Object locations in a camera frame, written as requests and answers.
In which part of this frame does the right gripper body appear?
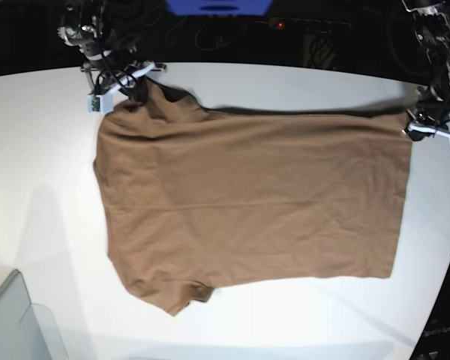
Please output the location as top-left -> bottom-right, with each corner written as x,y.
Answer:
80,59 -> 167,98

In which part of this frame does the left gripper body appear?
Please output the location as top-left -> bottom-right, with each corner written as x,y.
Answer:
402,108 -> 450,142

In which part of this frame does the brown t-shirt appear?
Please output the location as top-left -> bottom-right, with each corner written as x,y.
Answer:
94,83 -> 412,316

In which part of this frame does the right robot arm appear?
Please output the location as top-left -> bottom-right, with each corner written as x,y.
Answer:
57,1 -> 167,102

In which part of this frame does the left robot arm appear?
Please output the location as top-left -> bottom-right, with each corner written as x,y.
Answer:
398,1 -> 450,145

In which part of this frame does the blue box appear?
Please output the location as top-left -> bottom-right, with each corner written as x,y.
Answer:
165,0 -> 272,16

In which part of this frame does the black power strip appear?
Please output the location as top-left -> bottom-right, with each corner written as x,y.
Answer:
267,17 -> 353,34

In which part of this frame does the grey plastic bin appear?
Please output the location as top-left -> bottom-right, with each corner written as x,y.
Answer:
0,270 -> 69,360

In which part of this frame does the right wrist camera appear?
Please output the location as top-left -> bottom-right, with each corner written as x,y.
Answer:
87,94 -> 114,114

